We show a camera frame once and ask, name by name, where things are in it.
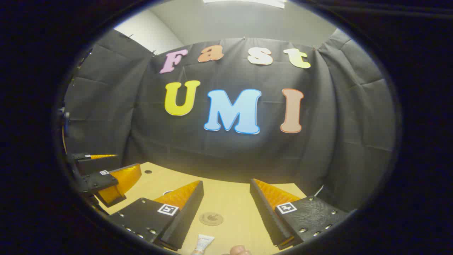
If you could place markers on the black backdrop cloth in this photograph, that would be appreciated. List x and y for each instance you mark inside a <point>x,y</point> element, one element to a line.
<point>230,156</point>

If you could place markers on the ceiling light panel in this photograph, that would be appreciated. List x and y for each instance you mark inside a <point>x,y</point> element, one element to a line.
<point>244,2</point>

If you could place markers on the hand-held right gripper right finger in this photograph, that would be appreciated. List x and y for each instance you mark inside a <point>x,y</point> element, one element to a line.
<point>263,209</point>

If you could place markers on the white toothpaste tube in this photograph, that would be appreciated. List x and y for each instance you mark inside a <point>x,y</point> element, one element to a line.
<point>203,243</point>

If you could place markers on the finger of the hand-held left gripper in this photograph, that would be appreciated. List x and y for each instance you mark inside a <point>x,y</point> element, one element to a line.
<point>97,164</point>
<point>102,182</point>

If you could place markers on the round brown coaster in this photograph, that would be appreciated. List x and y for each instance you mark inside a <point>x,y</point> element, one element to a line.
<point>211,218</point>

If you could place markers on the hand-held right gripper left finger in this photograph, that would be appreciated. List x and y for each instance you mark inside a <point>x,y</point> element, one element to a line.
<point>184,216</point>

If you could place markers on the light wooden desktop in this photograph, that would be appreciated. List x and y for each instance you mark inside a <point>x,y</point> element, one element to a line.
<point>226,198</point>

